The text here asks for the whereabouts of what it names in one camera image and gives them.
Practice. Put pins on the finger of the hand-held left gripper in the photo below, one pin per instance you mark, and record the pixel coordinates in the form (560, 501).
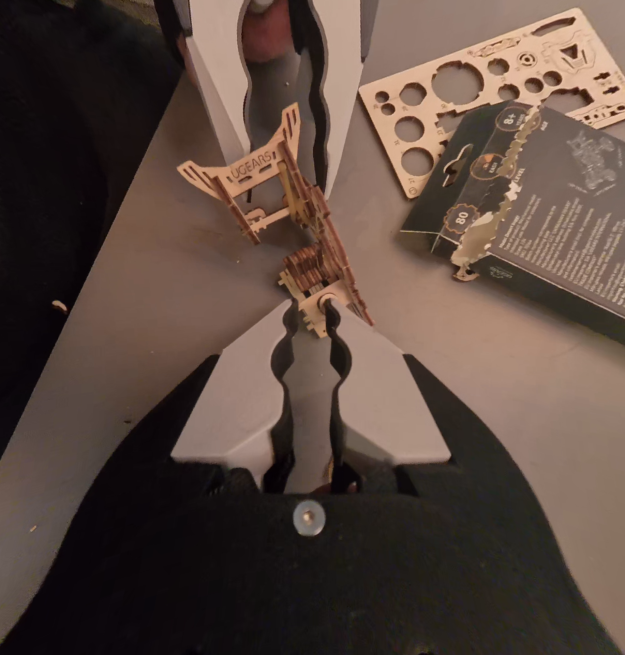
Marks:
(215, 61)
(343, 76)

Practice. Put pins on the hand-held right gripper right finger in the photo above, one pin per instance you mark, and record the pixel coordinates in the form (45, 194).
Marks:
(394, 409)

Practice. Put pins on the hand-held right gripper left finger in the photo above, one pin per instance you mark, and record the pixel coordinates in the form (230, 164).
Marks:
(225, 409)

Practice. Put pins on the wooden buggy model assembly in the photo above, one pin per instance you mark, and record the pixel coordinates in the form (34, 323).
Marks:
(251, 169)

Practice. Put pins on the person's left hand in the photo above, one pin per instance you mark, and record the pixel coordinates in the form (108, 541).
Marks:
(266, 41)

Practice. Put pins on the laser-cut plywood part sheet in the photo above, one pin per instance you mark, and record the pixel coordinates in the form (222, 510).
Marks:
(422, 183)

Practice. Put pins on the wooden piece with cross mark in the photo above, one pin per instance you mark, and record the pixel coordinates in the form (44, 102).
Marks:
(466, 275)

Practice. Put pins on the person's dark clothing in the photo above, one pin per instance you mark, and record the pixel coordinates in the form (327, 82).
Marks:
(46, 204)

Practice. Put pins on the black cardboard box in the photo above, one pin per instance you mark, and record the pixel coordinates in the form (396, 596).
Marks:
(573, 230)

